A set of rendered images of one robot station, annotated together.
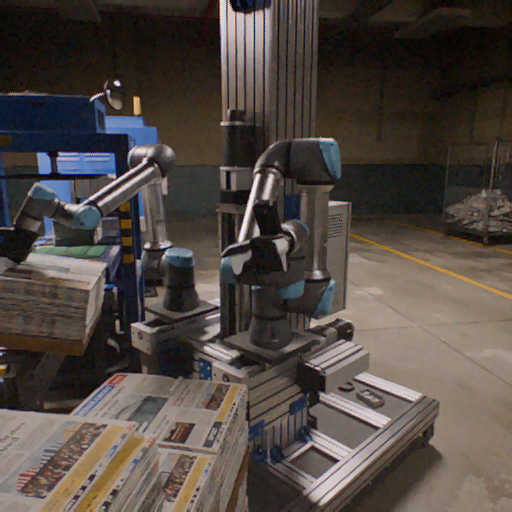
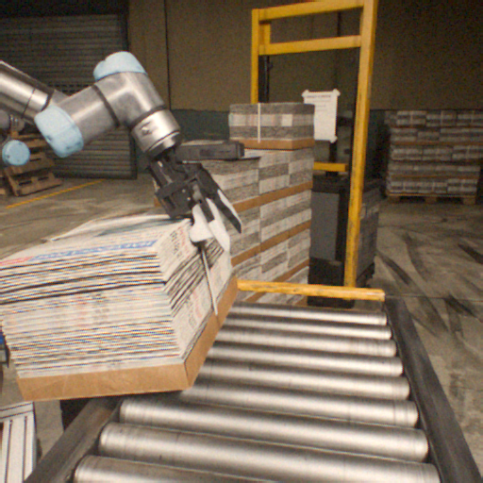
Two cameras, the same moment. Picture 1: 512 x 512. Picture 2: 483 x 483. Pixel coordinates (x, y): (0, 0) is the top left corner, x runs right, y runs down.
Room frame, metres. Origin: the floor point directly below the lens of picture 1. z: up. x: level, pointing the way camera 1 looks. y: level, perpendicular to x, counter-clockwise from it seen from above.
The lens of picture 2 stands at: (2.15, 1.16, 1.23)
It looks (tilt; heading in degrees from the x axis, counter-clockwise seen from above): 16 degrees down; 201
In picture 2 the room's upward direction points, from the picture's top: straight up
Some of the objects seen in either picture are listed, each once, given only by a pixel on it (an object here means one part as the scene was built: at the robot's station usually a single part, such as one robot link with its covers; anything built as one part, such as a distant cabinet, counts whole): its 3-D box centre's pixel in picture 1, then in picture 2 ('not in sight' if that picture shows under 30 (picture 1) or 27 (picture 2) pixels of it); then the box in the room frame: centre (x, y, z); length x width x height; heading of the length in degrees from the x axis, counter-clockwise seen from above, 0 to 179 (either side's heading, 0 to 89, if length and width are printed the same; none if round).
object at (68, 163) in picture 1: (114, 191); not in sight; (5.48, 1.68, 1.04); 1.51 x 1.30 x 2.07; 11
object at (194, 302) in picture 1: (181, 294); not in sight; (1.74, 0.29, 0.87); 0.15 x 0.15 x 0.10
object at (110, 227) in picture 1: (91, 235); not in sight; (3.91, 1.43, 0.75); 1.53 x 0.64 x 0.10; 11
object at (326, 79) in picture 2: not in sight; (308, 108); (-0.62, 0.54, 1.28); 0.57 x 0.01 x 0.65; 79
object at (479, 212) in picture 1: (485, 192); not in sight; (7.91, -4.08, 0.85); 1.21 x 0.83 x 1.71; 11
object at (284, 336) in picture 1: (269, 324); not in sight; (1.39, -0.06, 0.87); 0.15 x 0.15 x 0.10
